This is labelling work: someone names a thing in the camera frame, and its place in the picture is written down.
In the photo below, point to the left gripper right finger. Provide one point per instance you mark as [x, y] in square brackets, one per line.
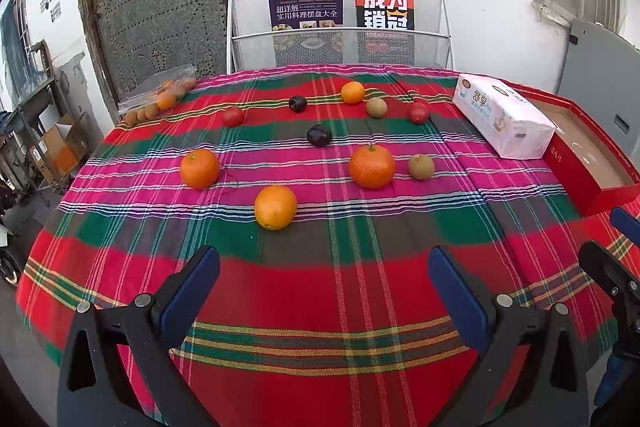
[530, 368]

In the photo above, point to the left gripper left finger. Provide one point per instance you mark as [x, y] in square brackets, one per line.
[94, 389]

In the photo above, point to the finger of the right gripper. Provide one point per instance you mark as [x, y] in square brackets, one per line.
[628, 225]
[619, 284]

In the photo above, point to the kiwi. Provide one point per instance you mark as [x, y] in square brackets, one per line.
[376, 108]
[421, 167]

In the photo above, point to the large yellow-orange orange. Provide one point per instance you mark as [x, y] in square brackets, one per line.
[275, 207]

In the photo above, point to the red tomato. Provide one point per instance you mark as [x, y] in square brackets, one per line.
[233, 117]
[417, 113]

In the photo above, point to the orange with stem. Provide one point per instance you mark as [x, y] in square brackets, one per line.
[372, 166]

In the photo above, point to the dark plum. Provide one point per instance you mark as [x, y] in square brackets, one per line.
[319, 135]
[297, 104]

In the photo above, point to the plastic bag of fruits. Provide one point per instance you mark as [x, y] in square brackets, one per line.
[159, 93]

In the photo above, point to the red cardboard tray box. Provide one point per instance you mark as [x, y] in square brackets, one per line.
[595, 172]

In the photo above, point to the white tissue pack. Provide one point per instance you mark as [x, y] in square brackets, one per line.
[515, 128]

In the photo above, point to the cardboard boxes on floor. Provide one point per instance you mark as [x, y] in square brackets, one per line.
[60, 150]

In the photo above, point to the metal workbench shelf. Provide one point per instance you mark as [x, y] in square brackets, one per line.
[27, 112]

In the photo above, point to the plaid tablecloth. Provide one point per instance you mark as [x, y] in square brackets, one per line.
[333, 320]

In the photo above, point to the small back orange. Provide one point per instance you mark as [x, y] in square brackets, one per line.
[353, 92]

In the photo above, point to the red black book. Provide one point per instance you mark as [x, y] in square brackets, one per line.
[385, 14]

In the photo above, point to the white metal mesh rack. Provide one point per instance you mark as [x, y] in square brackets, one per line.
[273, 33]

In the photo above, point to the dark cookbook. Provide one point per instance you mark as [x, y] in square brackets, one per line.
[305, 14]

